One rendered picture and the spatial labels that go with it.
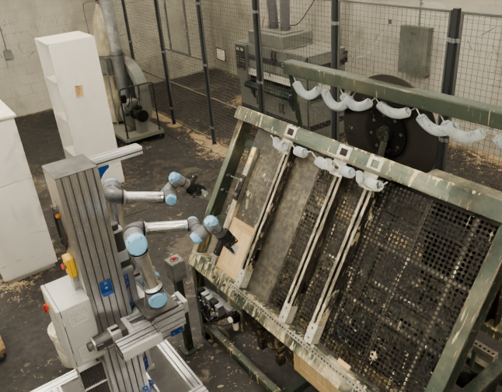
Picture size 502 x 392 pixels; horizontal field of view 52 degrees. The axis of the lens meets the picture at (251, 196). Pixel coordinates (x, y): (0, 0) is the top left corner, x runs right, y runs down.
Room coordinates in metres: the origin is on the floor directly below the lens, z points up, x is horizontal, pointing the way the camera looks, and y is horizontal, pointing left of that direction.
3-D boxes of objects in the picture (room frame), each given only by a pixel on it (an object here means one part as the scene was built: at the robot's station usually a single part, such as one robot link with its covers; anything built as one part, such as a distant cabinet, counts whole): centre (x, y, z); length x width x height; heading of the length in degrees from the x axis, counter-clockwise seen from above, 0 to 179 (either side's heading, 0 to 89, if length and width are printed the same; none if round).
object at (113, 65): (8.69, 2.06, 1.10); 1.37 x 0.70 x 2.20; 33
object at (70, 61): (6.79, 2.21, 1.03); 0.61 x 0.58 x 2.05; 33
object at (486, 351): (2.53, -0.89, 1.00); 1.30 x 0.05 x 0.04; 35
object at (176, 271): (3.29, 0.63, 0.84); 0.12 x 0.12 x 0.18; 35
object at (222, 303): (2.97, 0.32, 0.69); 0.50 x 0.14 x 0.24; 35
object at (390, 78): (3.25, -0.95, 1.85); 0.80 x 0.06 x 0.80; 35
